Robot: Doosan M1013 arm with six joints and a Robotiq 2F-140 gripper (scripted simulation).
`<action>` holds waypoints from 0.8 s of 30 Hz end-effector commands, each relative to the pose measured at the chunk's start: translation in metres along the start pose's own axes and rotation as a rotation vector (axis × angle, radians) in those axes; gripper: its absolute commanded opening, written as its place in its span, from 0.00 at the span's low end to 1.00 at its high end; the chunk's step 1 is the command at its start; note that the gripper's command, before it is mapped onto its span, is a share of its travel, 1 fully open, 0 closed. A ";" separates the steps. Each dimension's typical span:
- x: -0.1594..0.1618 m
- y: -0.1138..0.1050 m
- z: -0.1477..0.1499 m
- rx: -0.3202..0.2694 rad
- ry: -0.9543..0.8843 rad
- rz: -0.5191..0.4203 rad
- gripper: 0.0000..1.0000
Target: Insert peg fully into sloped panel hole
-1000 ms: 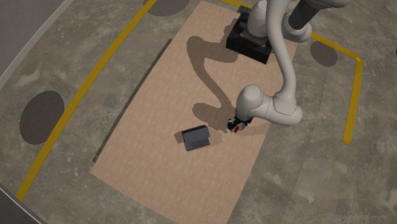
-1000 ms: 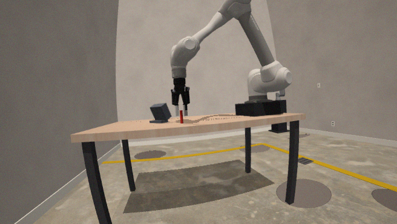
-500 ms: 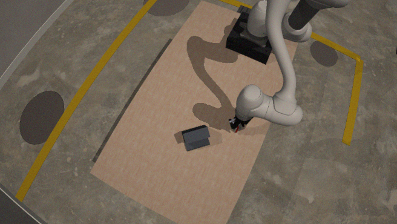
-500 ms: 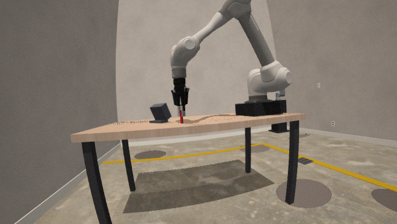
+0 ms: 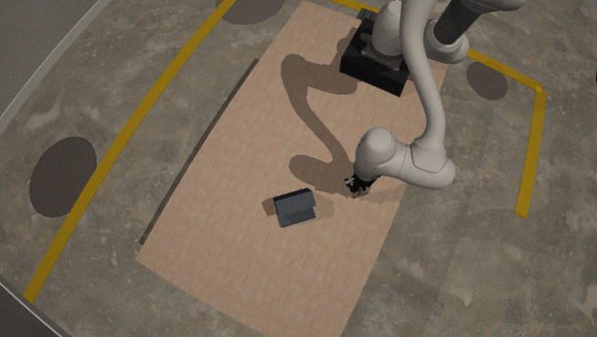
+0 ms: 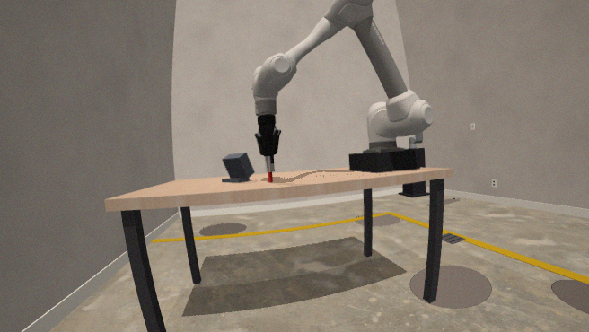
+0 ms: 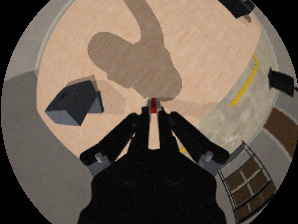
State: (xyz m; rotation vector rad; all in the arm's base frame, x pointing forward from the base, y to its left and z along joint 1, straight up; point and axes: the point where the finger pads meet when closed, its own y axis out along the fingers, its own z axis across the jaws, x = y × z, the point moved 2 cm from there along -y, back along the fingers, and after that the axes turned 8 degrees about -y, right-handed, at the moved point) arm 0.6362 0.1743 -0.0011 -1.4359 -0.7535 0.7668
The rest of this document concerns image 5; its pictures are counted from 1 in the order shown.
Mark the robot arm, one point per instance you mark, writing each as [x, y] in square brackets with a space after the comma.
[423, 163]

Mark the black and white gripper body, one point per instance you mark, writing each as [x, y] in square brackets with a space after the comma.
[357, 180]

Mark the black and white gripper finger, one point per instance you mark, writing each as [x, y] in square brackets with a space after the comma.
[363, 187]
[354, 188]

